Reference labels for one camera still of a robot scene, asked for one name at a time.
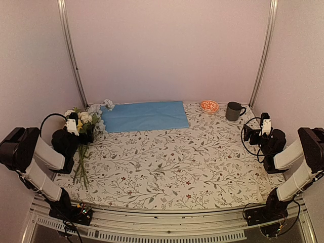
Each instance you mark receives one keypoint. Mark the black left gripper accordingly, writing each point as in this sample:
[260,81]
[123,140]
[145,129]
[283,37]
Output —
[85,140]

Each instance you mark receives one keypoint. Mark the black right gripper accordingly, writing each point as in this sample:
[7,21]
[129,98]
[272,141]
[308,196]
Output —
[247,134]

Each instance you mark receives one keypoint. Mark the yellow fake flower stems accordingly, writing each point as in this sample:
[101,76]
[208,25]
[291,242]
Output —
[80,175]

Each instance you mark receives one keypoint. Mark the pale blue fake flower stems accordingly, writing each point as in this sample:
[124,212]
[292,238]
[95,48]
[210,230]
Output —
[96,112]

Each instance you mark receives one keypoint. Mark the white fake flower stems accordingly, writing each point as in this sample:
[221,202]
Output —
[83,117]

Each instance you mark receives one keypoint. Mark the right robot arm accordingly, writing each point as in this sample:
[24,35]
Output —
[278,159]

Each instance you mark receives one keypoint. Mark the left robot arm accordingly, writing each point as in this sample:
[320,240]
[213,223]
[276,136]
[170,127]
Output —
[23,148]

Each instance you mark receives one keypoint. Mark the dark grey mug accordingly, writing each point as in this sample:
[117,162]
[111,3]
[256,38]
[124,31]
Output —
[234,111]

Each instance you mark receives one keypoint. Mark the orange patterned bowl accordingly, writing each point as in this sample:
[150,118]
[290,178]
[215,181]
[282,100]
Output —
[209,106]

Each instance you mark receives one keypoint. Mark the floral patterned table mat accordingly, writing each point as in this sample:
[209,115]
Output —
[204,166]

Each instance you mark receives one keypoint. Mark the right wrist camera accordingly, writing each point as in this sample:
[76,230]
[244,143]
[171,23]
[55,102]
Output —
[265,124]

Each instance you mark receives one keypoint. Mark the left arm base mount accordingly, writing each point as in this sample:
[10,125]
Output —
[79,215]

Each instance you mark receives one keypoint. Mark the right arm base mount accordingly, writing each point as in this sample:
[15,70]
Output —
[257,214]

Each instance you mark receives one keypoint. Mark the front aluminium rail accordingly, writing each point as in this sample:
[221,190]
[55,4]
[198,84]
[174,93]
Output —
[112,224]

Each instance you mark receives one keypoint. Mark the left aluminium frame post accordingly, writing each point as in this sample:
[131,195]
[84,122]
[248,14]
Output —
[70,50]

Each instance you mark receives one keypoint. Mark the aluminium frame post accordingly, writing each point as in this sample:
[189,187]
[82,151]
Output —
[265,51]
[70,50]

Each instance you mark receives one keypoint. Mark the right aluminium frame post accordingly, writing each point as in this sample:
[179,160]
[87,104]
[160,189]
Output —
[265,51]

